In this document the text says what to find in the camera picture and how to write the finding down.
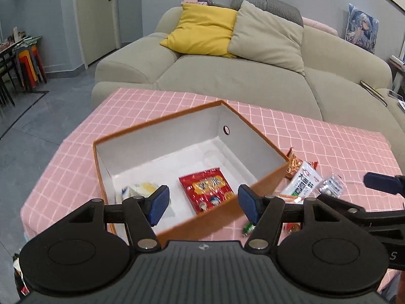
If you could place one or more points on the stack of coloured stools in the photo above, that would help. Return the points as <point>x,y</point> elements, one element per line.
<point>30,66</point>

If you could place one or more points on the white phone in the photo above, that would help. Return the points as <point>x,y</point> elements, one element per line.
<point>395,95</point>

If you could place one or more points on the dark book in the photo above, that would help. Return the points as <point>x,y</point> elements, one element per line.
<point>373,92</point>

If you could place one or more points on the printed figure pillow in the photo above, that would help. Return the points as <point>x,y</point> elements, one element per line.
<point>362,27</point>

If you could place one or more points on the red snack packet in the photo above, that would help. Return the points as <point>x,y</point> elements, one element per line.
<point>205,187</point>

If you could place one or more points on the beige cushion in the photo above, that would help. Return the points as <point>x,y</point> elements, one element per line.
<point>269,38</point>

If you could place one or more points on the black chair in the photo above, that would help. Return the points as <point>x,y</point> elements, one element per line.
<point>5,79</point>

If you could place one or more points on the small orange snack packet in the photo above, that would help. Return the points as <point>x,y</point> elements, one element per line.
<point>291,227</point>

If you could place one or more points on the side shelf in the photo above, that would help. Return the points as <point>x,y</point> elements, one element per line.
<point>398,71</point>

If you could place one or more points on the orange cardboard box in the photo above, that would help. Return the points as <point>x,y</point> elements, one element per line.
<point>205,221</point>

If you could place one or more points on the red pretzel stick packet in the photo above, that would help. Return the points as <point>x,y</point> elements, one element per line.
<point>294,164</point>

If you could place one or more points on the clear packet of white balls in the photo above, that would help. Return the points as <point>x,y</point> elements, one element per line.
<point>330,186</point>

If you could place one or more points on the red white bag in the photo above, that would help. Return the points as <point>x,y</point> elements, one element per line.
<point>19,274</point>

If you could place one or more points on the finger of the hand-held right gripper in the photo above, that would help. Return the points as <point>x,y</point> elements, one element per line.
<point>346,207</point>
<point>381,182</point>

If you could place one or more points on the small green snack packet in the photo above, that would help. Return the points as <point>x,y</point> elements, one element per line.
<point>248,229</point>

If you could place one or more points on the houndstooth cushion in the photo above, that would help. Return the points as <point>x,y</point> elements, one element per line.
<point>272,4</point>

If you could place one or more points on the pink blanket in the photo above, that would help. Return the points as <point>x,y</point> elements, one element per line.
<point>319,25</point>

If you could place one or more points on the beige sofa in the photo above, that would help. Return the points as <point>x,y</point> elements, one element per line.
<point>221,72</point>

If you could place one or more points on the white door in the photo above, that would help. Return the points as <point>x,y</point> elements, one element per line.
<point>98,15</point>

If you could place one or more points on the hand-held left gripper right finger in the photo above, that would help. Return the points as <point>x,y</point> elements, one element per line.
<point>248,204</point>

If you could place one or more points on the dining table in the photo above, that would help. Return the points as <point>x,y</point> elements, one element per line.
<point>19,42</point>

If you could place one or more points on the grey plush toy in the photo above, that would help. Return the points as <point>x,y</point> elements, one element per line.
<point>210,0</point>

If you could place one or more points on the pink checked tablecloth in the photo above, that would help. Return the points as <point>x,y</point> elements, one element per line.
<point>158,107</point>

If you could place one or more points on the yellow cushion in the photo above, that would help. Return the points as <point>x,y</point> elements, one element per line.
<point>202,31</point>

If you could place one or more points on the yellow white bread packet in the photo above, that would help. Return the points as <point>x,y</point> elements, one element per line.
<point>136,190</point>

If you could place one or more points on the pink box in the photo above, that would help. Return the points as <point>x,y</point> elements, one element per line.
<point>193,2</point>

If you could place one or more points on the white spicy strip packet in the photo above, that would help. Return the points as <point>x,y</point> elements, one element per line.
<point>303,180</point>

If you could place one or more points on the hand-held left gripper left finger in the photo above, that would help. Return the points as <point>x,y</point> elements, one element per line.
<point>158,205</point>

